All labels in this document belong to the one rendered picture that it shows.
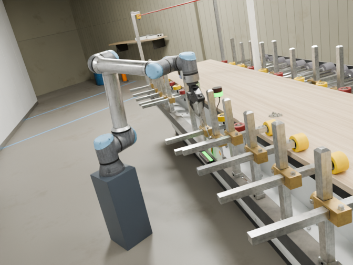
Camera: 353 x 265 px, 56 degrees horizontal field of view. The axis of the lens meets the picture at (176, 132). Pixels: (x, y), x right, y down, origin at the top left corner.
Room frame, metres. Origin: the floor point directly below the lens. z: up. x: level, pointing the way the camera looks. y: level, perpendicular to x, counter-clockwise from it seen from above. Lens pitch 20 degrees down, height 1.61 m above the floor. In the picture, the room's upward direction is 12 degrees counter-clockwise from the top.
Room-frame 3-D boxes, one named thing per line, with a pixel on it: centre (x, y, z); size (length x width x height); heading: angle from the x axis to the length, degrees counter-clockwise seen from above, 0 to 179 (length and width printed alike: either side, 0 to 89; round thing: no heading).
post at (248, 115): (1.39, -0.33, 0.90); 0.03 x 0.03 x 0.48; 11
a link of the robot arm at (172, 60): (1.98, -0.06, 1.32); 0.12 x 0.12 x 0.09; 49
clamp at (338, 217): (0.88, -0.42, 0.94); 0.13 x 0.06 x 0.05; 11
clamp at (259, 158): (1.37, -0.33, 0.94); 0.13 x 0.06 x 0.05; 11
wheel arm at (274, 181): (1.10, -0.35, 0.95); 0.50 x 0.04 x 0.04; 101
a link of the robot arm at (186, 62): (1.92, -0.15, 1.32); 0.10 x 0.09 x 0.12; 49
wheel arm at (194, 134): (2.07, -0.13, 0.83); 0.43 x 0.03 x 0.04; 101
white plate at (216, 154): (1.91, -0.21, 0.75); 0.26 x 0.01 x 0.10; 11
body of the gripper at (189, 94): (1.92, -0.15, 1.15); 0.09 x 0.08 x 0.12; 11
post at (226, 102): (1.63, -0.28, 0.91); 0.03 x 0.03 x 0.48; 11
